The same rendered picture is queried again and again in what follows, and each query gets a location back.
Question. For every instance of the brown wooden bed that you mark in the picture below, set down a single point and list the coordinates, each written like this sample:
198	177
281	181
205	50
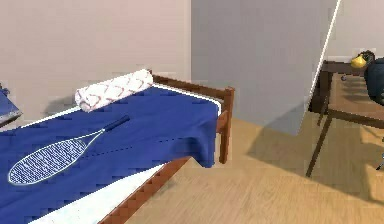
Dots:
226	110

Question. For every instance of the blue bed blanket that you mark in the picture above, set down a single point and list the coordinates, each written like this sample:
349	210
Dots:
140	133

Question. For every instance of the grey open room door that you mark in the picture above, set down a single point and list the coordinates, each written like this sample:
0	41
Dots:
256	63

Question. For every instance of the white red patterned pillow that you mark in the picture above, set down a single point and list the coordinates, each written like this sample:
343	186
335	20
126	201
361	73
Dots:
113	89

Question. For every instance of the brown wooden desk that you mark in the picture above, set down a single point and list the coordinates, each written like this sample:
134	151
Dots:
346	96

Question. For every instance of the yellow round object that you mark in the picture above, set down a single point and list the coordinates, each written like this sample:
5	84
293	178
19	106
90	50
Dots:
358	62

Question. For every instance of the blue laptop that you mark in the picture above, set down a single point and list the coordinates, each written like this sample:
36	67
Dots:
7	108

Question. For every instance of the dark blue office chair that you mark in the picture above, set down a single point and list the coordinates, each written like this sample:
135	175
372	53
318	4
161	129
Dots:
376	81

